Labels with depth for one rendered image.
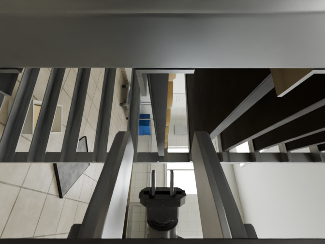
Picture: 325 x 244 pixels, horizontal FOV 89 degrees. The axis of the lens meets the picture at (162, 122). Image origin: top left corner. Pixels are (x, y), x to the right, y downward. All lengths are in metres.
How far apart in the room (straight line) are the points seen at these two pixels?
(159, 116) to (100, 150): 0.37
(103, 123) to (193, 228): 4.47
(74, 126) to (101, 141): 0.10
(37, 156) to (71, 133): 0.11
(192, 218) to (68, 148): 4.46
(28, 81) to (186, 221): 4.53
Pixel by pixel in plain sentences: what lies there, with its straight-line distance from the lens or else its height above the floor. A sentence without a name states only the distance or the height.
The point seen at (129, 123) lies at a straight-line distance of 0.52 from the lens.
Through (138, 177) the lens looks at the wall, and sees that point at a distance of 4.96.
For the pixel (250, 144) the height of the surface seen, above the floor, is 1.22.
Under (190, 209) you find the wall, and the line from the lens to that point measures 4.86.
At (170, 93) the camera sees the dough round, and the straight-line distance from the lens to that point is 0.19.
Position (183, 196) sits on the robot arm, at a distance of 0.47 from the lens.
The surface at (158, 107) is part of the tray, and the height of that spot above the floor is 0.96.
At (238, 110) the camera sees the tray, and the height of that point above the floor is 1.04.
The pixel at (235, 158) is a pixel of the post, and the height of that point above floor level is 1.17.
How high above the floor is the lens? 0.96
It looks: level
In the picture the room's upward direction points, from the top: 90 degrees clockwise
